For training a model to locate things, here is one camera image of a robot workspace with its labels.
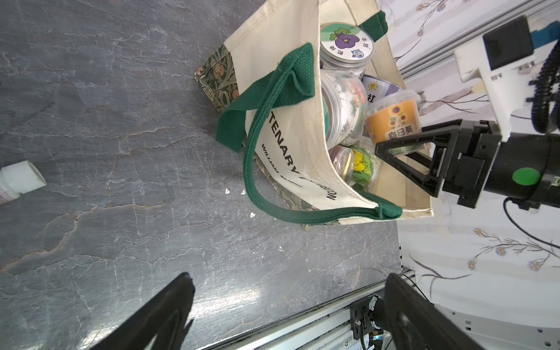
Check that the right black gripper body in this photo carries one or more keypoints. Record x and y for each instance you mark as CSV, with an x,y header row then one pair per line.
x,y
473,156

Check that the cream canvas tote bag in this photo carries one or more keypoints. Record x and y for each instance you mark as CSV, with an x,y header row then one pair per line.
x,y
265,82

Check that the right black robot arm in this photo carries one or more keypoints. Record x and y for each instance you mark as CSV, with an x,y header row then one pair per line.
x,y
526,169

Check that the orange sunflower seed cup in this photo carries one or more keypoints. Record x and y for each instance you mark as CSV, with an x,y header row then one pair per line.
x,y
393,116

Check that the purple flower lid jar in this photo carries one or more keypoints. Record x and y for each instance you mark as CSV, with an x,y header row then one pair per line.
x,y
344,47

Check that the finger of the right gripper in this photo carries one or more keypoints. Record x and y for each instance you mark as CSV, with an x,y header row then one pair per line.
x,y
445,138

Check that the purple label metal can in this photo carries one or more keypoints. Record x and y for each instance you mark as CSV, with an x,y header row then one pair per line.
x,y
377,89

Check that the large strawberry label jar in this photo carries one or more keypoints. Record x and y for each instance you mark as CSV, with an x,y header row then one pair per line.
x,y
345,107

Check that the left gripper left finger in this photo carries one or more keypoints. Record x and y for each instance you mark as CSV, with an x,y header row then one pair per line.
x,y
162,323

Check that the yellow green seed cup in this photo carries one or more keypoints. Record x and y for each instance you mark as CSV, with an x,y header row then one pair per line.
x,y
355,165

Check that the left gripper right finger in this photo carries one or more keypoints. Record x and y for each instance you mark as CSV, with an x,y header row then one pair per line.
x,y
415,323

